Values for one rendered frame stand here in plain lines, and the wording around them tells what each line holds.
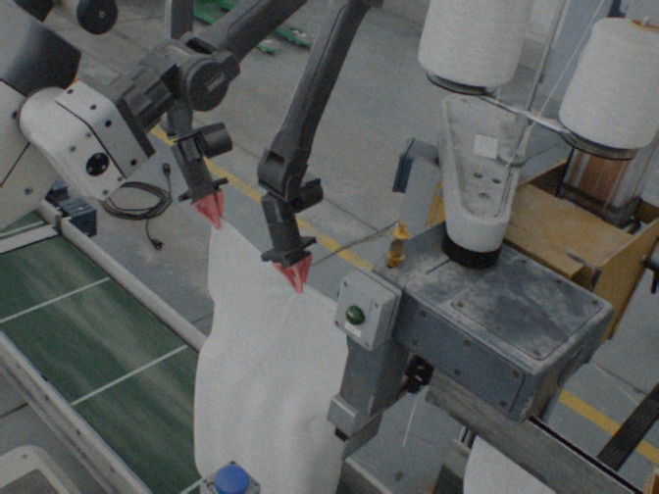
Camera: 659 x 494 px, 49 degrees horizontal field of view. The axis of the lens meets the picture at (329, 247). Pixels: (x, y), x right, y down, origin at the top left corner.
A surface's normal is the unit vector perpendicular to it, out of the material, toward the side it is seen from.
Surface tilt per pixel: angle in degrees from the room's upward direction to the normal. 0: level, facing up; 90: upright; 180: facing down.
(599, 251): 0
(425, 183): 90
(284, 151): 69
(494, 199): 0
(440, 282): 0
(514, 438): 90
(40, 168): 90
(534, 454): 90
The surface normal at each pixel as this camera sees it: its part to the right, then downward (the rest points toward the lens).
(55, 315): 0.15, -0.82
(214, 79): 0.72, 0.47
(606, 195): -0.67, 0.33
